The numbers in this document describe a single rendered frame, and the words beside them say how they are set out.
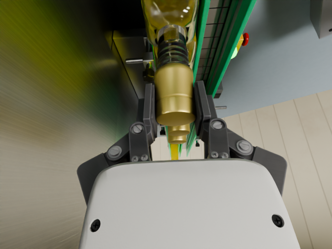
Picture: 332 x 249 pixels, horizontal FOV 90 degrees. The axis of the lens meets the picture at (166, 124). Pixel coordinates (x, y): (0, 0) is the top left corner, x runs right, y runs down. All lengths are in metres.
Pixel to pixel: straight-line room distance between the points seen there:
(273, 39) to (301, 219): 2.04
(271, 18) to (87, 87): 0.61
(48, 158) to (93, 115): 0.10
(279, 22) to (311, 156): 1.92
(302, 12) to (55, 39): 0.68
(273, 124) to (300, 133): 0.29
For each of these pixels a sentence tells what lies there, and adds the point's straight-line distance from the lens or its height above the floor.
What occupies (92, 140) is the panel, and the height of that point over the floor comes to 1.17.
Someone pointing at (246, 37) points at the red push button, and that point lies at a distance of 0.65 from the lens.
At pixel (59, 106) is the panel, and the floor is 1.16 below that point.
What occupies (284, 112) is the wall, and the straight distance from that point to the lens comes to 2.59.
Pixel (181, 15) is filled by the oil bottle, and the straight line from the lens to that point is 0.18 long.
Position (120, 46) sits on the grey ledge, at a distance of 0.51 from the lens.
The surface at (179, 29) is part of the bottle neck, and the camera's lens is 0.18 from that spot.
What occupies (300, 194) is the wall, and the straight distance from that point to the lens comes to 2.46.
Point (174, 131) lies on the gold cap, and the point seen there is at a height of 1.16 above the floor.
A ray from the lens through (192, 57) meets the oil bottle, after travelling 0.23.
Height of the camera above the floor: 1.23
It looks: 20 degrees down
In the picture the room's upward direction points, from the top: 178 degrees clockwise
